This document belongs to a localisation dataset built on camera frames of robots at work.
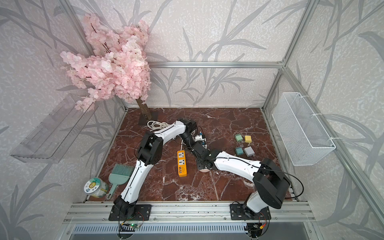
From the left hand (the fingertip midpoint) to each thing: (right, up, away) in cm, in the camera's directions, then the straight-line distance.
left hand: (199, 155), depth 91 cm
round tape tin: (-51, -12, -17) cm, 55 cm away
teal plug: (+26, +2, +3) cm, 26 cm away
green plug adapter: (+27, +10, +11) cm, 31 cm away
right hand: (+1, -3, -5) cm, 5 cm away
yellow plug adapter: (+33, +9, +11) cm, 36 cm away
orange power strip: (-10, -4, -2) cm, 11 cm away
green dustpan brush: (-47, -11, -4) cm, 48 cm away
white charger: (+32, +2, +3) cm, 32 cm away
